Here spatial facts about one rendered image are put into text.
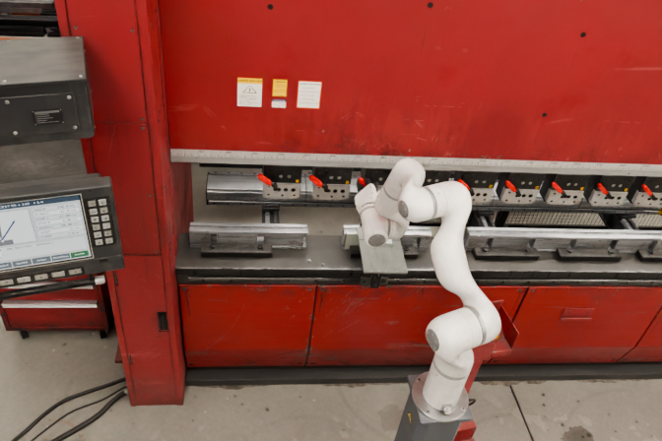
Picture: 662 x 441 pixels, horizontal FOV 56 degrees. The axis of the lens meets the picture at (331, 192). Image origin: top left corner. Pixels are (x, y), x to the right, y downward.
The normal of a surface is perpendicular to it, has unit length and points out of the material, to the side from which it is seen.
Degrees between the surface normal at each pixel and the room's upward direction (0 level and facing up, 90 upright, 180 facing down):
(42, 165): 0
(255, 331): 90
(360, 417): 0
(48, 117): 90
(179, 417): 0
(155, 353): 90
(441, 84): 90
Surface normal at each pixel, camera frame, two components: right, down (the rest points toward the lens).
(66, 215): 0.32, 0.63
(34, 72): 0.11, -0.76
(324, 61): 0.08, 0.64
